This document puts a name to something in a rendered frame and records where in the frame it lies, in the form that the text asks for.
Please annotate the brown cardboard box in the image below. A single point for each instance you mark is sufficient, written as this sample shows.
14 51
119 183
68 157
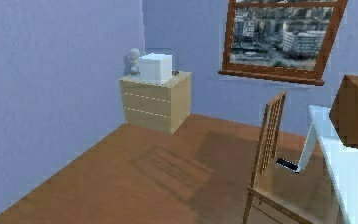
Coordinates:
353 110

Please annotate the brown framed window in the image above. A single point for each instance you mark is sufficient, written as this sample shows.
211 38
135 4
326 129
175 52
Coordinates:
280 36

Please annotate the brown wooden chair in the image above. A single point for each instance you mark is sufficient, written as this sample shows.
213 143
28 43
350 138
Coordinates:
270 140

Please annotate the white table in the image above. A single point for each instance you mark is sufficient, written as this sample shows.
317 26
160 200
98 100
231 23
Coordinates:
347 166

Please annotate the small dark object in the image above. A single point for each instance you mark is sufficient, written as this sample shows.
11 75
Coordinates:
175 72

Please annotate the grey small statue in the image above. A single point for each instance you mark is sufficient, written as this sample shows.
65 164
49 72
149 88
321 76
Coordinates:
134 61

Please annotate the beige chest of drawers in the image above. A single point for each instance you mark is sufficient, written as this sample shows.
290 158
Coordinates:
155 103

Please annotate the white cube box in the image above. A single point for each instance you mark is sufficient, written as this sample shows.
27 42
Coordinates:
155 68

